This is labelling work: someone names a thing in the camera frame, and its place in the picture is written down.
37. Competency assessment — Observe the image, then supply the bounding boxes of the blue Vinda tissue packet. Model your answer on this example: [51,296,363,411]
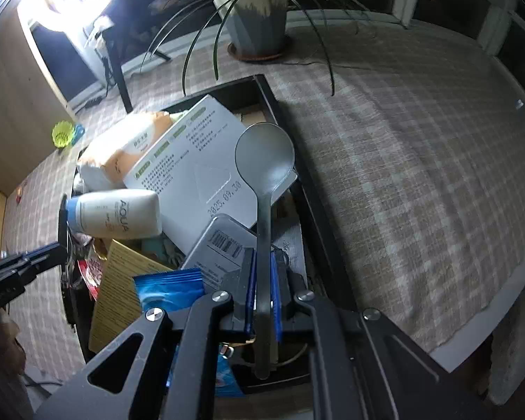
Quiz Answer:
[133,267,244,397]

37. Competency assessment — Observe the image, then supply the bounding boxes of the silver metal tin box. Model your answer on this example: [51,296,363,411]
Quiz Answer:
[181,213,257,292]

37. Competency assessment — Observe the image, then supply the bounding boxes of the white Aqua lotion bottle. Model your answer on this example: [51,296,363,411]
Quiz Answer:
[66,189,163,240]

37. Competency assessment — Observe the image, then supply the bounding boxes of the orange white tissue pack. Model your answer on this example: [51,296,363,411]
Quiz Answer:
[76,111,184,191]

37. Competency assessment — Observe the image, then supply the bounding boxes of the yellow shuttlecock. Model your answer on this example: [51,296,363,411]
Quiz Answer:
[51,120,76,149]

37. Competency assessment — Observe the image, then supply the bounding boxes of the grey metal spoon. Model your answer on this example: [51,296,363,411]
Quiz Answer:
[235,122,295,379]

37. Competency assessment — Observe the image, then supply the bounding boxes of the person left hand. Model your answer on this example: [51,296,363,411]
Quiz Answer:
[0,308,27,404]

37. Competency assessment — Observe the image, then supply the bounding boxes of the yellow corrugated cardboard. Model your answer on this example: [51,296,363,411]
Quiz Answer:
[88,240,170,353]

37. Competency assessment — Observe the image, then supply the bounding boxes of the black storage box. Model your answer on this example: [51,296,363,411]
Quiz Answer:
[57,74,356,397]

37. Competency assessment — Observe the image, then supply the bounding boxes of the blue plastic clip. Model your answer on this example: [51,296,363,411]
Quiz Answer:
[72,124,85,145]

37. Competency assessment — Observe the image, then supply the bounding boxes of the white paper box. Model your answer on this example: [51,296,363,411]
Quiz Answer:
[122,94,299,257]

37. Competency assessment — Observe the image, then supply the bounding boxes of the beige checkered tablecloth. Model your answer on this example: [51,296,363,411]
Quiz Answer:
[1,19,525,381]

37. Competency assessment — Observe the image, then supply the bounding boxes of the black light stand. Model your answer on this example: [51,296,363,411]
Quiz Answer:
[100,26,174,114]

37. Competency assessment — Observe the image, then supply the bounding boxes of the potted plant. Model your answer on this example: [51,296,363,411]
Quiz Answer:
[144,0,372,92]

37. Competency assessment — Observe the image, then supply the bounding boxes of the red orange toy keychain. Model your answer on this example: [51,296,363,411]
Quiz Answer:
[16,186,23,205]

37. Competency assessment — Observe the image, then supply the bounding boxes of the black power cable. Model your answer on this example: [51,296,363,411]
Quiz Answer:
[82,43,118,110]

